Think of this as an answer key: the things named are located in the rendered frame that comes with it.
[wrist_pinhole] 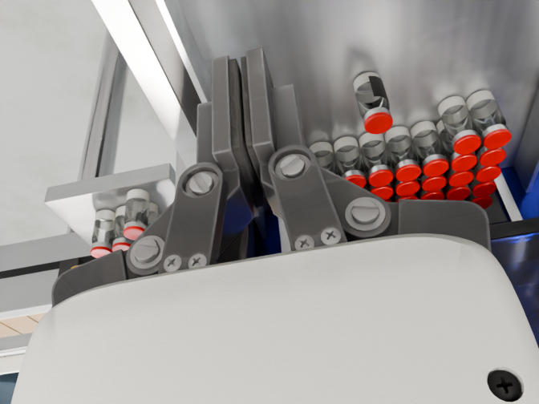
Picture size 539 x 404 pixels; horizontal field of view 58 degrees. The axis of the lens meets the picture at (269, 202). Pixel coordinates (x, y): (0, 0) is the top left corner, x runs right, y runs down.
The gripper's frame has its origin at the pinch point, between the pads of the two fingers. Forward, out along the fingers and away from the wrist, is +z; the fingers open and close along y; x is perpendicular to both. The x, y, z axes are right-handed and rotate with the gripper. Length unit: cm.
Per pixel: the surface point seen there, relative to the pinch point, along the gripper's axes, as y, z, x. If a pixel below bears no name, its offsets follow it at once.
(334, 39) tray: 4.2, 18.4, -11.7
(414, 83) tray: 9.9, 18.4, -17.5
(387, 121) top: 6.8, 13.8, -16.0
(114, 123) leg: -29, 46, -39
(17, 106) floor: -88, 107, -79
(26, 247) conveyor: -35, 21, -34
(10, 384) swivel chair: -141, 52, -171
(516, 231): 14.8, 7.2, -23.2
